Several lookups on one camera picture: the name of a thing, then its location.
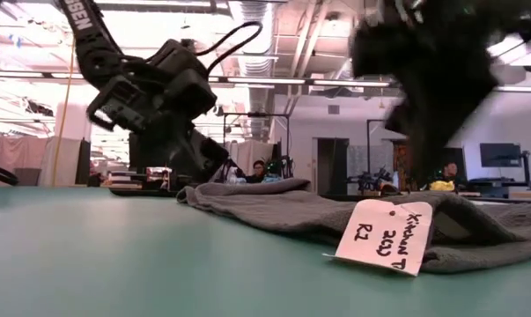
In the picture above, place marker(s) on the grey wall vent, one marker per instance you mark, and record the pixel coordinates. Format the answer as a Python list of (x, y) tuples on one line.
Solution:
[(333, 109)]

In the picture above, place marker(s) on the red patterned wall hanging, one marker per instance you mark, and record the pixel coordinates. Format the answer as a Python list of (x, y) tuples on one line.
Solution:
[(399, 167)]

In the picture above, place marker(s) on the beige curtain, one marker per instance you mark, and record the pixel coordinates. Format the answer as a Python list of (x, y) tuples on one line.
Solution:
[(9, 158)]

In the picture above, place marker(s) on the dark doorway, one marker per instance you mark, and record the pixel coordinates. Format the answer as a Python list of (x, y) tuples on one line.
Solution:
[(333, 167)]

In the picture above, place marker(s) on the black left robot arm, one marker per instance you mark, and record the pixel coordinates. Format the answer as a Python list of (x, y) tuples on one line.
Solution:
[(86, 39)]

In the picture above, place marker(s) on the grey terry towel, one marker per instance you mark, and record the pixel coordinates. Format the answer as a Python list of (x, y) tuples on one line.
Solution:
[(269, 207)]

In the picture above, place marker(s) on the black tall panel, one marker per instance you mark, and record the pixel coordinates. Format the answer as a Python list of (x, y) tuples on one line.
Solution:
[(83, 163)]

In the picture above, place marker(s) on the silver ventilation duct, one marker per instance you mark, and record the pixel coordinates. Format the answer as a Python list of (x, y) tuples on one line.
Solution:
[(256, 53)]

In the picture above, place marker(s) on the black robot workstation arm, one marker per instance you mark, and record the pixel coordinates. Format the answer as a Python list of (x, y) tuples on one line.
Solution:
[(278, 169), (370, 180)]

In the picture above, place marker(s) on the black round spotlight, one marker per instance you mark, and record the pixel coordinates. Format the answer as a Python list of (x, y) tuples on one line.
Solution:
[(218, 111)]

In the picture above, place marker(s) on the black monitor back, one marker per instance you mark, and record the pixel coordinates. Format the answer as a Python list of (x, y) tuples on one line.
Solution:
[(137, 154)]

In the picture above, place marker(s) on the wooden workbench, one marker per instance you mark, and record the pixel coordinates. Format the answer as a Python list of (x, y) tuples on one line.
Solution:
[(525, 194)]

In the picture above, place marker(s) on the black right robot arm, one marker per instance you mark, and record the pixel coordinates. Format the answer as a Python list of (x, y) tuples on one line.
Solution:
[(529, 13)]

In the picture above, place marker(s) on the white handwritten paper tag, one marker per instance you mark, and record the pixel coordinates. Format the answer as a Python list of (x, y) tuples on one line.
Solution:
[(379, 238)]

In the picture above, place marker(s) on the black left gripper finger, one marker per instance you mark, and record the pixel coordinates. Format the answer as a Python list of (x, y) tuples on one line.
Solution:
[(214, 158), (186, 154)]

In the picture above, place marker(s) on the white curtain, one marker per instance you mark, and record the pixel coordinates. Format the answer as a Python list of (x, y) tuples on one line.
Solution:
[(247, 154)]

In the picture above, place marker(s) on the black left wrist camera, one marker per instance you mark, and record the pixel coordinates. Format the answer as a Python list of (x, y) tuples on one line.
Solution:
[(192, 94)]

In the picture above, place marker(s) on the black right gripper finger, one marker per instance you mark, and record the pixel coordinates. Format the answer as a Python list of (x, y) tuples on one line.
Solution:
[(428, 141)]

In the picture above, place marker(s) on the green table mat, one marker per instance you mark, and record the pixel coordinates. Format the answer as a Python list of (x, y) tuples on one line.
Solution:
[(115, 264)]

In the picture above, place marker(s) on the yellow object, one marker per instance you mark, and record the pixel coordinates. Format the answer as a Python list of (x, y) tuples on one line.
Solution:
[(441, 185)]

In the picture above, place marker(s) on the black monitor stand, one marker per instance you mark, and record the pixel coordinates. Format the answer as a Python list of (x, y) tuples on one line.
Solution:
[(526, 171)]

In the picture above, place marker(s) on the black flat monitor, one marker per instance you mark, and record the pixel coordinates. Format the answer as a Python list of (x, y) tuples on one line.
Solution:
[(500, 155)]

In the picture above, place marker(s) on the person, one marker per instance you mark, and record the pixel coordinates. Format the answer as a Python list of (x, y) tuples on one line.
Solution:
[(450, 171), (258, 169)]

